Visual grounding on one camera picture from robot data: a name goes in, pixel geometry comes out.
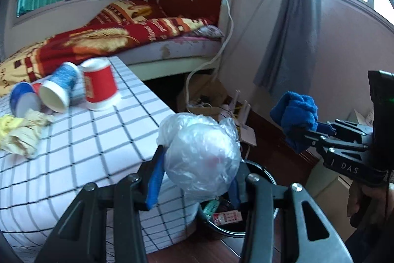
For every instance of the floral pillow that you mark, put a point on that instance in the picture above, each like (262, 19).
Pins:
(209, 32)

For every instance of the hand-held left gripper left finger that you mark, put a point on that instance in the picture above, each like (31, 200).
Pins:
(155, 179)

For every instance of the person's right hand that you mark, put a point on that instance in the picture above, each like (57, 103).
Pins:
(355, 199)

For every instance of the bed with red blanket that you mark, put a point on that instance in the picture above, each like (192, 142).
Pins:
(92, 38)

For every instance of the black trash bin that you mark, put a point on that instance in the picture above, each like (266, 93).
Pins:
(229, 230)

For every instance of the white router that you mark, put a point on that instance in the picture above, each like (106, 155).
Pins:
(247, 135)

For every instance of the blue cloth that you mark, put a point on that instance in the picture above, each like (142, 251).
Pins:
(295, 115)

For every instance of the bed with white frame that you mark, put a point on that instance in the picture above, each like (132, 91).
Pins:
(172, 50)

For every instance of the open cardboard box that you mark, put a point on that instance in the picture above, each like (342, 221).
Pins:
(203, 87)

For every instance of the blue grey curtain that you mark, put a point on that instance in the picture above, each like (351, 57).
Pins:
(295, 19)

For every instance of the blue paper cup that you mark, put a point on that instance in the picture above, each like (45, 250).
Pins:
(61, 78)
(20, 93)

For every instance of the red paper cup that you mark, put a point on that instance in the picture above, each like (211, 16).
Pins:
(100, 84)

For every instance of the green packet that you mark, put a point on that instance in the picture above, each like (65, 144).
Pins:
(211, 208)

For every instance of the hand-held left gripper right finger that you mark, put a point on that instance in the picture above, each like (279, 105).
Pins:
(235, 192)

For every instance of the red and white packet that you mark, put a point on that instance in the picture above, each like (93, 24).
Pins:
(226, 216)

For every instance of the beige paper wrapper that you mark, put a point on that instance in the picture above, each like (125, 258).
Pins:
(30, 130)

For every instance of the white and red headboard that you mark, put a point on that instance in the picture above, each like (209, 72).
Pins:
(203, 1)

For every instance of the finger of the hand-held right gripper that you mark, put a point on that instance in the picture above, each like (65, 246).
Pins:
(324, 127)
(314, 136)

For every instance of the clear plastic bag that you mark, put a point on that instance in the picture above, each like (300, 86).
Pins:
(200, 158)

